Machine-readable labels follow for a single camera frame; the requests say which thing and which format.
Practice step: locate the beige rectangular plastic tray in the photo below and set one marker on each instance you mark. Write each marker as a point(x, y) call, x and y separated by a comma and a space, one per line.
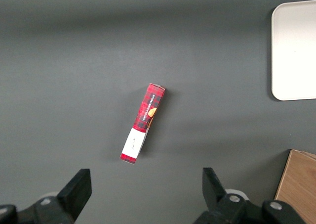
point(296, 51)

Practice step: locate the red tartan shortbread cookie box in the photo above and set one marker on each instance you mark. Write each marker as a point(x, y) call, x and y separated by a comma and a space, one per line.
point(145, 115)

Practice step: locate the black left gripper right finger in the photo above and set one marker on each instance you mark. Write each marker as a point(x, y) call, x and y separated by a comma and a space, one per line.
point(214, 194)

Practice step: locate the oak wooden drawer cabinet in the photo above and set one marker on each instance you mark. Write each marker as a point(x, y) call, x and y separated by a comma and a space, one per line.
point(298, 184)

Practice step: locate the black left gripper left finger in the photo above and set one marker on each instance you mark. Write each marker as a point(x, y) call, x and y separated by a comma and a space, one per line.
point(74, 194)

